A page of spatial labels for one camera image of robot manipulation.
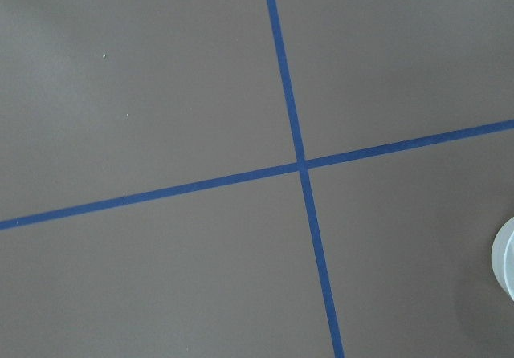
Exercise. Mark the white bowl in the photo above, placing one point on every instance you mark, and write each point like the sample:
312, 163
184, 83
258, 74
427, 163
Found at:
502, 257

